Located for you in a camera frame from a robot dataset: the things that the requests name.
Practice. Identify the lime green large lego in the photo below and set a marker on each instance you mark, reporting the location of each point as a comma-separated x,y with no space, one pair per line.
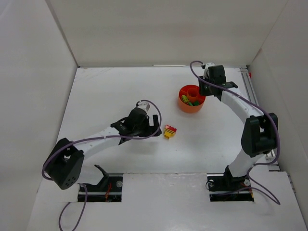
184,99

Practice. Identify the white strip at back wall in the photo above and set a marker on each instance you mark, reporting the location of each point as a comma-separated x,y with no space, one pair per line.
181,65

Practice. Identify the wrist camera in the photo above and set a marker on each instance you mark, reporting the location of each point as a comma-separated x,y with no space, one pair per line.
143,105
205,67

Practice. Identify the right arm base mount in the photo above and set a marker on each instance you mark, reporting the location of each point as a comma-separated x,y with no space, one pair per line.
225,189

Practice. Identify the orange round divided container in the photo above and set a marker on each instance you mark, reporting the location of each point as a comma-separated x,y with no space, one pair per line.
192,93

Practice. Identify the dark green long lego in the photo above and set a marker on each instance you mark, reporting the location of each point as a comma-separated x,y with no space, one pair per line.
196,103

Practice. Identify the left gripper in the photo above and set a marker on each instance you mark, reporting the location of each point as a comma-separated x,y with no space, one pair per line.
149,126

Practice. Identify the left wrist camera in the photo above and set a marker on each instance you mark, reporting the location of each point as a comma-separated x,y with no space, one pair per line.
143,105

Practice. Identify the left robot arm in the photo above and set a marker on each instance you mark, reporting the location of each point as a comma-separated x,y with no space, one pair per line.
65,167

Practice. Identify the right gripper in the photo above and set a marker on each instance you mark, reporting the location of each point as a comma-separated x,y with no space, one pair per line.
205,87

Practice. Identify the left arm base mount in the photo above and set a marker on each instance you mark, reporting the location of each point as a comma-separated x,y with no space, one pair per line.
108,189

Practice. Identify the red yellow striped lego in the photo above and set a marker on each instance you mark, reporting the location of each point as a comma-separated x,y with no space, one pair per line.
169,131

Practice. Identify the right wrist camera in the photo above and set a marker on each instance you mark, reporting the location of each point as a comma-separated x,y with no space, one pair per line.
205,67

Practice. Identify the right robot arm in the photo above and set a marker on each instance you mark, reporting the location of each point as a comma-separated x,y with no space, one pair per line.
259,136

